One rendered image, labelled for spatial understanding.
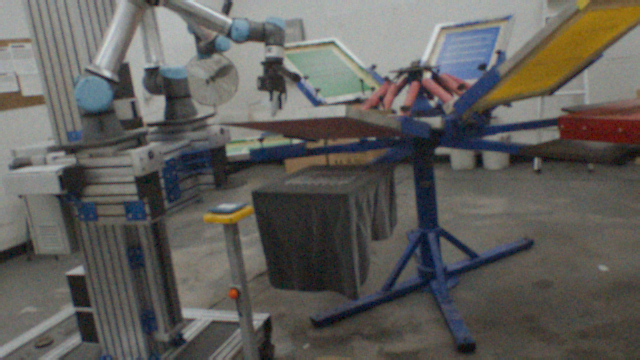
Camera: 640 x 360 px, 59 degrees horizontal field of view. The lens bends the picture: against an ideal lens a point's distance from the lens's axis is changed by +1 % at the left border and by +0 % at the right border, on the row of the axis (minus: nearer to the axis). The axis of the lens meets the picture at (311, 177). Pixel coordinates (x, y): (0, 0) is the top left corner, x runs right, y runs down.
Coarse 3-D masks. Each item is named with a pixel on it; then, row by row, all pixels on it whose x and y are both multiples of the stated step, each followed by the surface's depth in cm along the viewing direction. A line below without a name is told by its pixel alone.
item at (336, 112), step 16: (256, 112) 212; (288, 112) 204; (304, 112) 201; (320, 112) 197; (336, 112) 194; (352, 112) 197; (368, 112) 207; (240, 128) 236; (384, 128) 227; (400, 128) 232
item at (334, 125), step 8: (312, 120) 205; (320, 120) 205; (328, 120) 205; (336, 120) 204; (344, 120) 204; (320, 128) 231; (328, 128) 232; (336, 128) 232; (344, 128) 231; (352, 128) 231; (360, 128) 230; (368, 128) 230; (376, 128) 229; (368, 136) 265; (376, 136) 264
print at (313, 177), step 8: (304, 176) 246; (312, 176) 244; (320, 176) 242; (328, 176) 240; (336, 176) 238; (344, 176) 236; (352, 176) 234; (312, 184) 229; (320, 184) 227; (328, 184) 225; (336, 184) 223
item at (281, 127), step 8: (256, 128) 237; (264, 128) 236; (272, 128) 236; (280, 128) 235; (288, 128) 235; (296, 128) 234; (304, 128) 234; (312, 128) 233; (312, 136) 270; (320, 136) 269; (328, 136) 268; (336, 136) 268; (344, 136) 267; (352, 136) 266; (360, 136) 268
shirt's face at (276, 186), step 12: (312, 168) 261; (324, 168) 257; (336, 168) 254; (348, 168) 251; (360, 168) 247; (372, 168) 244; (384, 168) 241; (276, 180) 245; (360, 180) 225; (312, 192) 216; (324, 192) 213; (336, 192) 211
